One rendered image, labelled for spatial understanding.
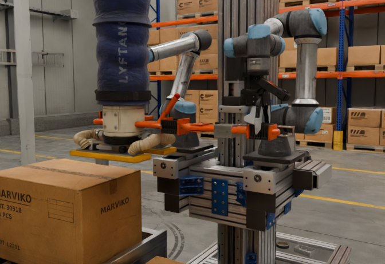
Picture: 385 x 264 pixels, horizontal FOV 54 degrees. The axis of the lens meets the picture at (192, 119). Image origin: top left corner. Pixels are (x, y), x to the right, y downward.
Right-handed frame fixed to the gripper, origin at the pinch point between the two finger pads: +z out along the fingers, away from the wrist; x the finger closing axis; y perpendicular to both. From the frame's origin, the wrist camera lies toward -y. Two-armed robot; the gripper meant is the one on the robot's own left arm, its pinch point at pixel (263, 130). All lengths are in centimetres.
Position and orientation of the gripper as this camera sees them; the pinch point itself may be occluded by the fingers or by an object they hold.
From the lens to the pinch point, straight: 131.9
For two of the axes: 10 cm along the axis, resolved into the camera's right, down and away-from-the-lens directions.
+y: -8.6, -0.4, 5.0
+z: 0.0, 10.0, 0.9
